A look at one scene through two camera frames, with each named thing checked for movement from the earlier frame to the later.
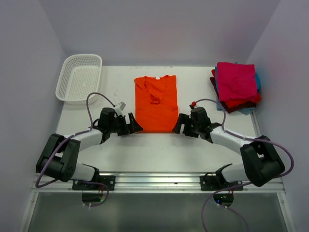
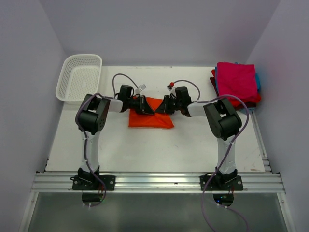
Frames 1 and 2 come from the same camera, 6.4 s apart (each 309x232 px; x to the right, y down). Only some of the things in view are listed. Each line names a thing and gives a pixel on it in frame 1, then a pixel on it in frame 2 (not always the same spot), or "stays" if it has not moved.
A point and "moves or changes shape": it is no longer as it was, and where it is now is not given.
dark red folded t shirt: x=233 y=108 stays
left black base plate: x=99 y=184 stays
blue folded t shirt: x=258 y=81 stays
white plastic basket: x=79 y=77 stays
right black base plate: x=215 y=183 stays
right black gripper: x=183 y=118 to x=163 y=108
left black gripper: x=133 y=127 to x=144 y=106
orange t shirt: x=156 y=104 moves or changes shape
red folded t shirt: x=233 y=103 stays
